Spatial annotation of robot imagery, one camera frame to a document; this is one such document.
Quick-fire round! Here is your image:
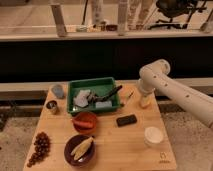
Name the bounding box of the light blue sponge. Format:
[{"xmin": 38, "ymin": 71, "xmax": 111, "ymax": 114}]
[{"xmin": 95, "ymin": 101, "xmax": 112, "ymax": 108}]

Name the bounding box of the black office chair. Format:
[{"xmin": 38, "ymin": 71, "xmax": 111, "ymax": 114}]
[{"xmin": 148, "ymin": 0, "xmax": 207, "ymax": 30}]

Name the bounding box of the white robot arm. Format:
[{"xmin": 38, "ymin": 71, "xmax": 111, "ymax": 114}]
[{"xmin": 138, "ymin": 59, "xmax": 213, "ymax": 130}]

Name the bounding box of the grey-blue cup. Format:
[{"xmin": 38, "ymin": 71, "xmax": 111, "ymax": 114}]
[{"xmin": 51, "ymin": 84, "xmax": 64, "ymax": 99}]

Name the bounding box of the bunch of brown grapes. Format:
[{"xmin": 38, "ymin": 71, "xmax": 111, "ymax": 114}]
[{"xmin": 27, "ymin": 132, "xmax": 50, "ymax": 167}]

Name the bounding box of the black rectangular sponge block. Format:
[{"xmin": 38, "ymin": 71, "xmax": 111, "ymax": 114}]
[{"xmin": 116, "ymin": 114, "xmax": 137, "ymax": 127}]

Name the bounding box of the red-orange bowl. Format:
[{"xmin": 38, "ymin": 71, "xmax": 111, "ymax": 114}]
[{"xmin": 72, "ymin": 112, "xmax": 98, "ymax": 134}]

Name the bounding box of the green plastic tray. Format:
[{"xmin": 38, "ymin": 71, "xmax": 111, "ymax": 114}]
[{"xmin": 67, "ymin": 77, "xmax": 122, "ymax": 116}]

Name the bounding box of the yellow corn cob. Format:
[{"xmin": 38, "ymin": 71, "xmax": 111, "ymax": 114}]
[{"xmin": 71, "ymin": 137, "xmax": 93, "ymax": 160}]

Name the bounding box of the crumpled white cloth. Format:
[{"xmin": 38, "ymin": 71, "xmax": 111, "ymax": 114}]
[{"xmin": 73, "ymin": 90, "xmax": 91, "ymax": 108}]

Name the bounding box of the dark purple bowl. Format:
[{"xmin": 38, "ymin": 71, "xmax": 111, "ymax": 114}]
[{"xmin": 64, "ymin": 135, "xmax": 95, "ymax": 167}]

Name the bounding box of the wooden board table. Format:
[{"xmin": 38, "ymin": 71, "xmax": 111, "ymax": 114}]
[{"xmin": 23, "ymin": 83, "xmax": 177, "ymax": 171}]

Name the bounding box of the small yellow-black utensil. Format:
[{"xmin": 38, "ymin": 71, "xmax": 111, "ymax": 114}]
[{"xmin": 121, "ymin": 91, "xmax": 134, "ymax": 107}]

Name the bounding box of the black-handled utensil in tray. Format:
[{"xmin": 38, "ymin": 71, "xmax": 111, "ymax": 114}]
[{"xmin": 87, "ymin": 85, "xmax": 122, "ymax": 102}]

